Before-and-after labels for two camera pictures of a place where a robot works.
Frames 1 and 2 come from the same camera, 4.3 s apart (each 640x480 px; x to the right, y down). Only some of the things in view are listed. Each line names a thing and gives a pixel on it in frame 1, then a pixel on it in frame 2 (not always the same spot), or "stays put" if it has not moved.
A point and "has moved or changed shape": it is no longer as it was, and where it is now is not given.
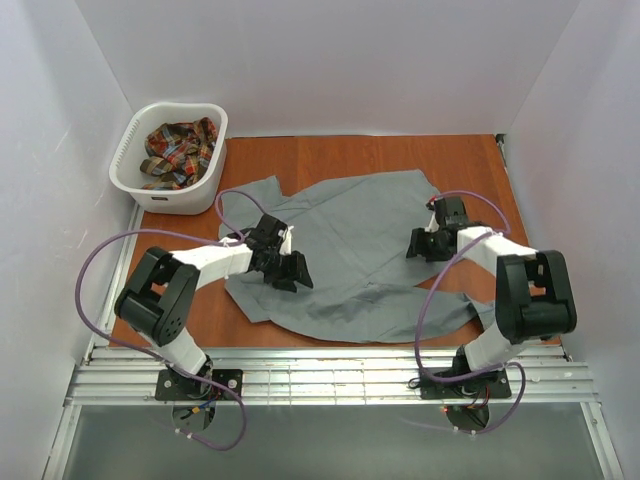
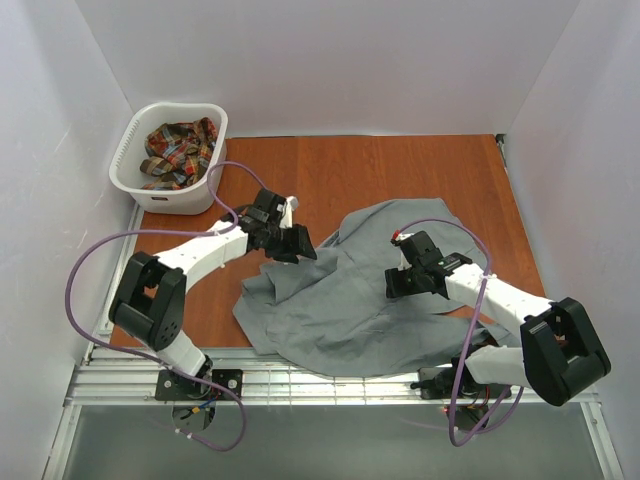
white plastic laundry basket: [171, 158] stays put
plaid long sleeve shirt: [178, 153] stays put
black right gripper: [430, 241] -> [406, 279]
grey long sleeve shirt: [355, 236] has moved or changed shape
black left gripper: [282, 265] -> [291, 241]
